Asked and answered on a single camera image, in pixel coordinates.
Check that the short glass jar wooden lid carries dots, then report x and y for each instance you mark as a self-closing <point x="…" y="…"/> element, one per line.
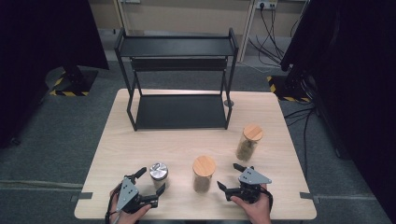
<point x="204" y="174"/>

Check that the person's right hand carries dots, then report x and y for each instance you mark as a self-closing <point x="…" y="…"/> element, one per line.
<point x="258" y="213"/>

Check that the tall glass jar wooden lid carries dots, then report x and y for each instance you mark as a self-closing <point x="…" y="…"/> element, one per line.
<point x="249" y="141"/>

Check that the grey tape strip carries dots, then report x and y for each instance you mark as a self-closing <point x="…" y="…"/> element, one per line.
<point x="308" y="196"/>
<point x="82" y="196"/>

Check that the black metal shelf rack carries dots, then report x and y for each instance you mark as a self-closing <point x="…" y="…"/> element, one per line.
<point x="177" y="112"/>

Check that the glass jar with metal lid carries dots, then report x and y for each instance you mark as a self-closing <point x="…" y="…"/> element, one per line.
<point x="158" y="174"/>

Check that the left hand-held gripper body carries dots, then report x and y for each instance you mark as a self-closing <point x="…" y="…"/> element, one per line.
<point x="127" y="194"/>

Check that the white wall socket strip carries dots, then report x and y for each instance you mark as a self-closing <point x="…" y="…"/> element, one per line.
<point x="266" y="4"/>

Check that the round metal table grommet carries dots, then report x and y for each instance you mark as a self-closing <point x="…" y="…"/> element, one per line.
<point x="229" y="103"/>

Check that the stand base with striped tape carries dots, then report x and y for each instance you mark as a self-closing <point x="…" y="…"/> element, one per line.
<point x="74" y="84"/>
<point x="285" y="88"/>

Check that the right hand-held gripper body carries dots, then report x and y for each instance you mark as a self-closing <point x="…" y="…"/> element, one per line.
<point x="252" y="178"/>

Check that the black curtain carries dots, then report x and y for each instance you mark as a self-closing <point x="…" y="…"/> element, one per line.
<point x="37" y="46"/>
<point x="351" y="77"/>

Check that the white metal post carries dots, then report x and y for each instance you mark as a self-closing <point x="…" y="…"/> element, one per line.
<point x="121" y="15"/>
<point x="247" y="31"/>

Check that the person's left hand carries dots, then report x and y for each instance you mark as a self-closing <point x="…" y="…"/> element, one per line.
<point x="124" y="218"/>

